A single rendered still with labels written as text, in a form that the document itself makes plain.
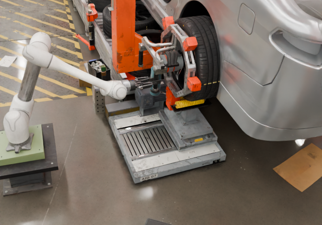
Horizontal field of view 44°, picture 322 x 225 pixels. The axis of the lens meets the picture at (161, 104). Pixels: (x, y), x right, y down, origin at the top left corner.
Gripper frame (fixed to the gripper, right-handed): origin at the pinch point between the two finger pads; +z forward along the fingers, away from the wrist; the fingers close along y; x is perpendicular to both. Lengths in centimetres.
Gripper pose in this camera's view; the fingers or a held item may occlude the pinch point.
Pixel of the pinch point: (155, 80)
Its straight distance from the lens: 294.4
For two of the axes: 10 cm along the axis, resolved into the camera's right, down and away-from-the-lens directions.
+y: 3.6, 6.0, -7.2
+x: 0.6, -7.8, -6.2
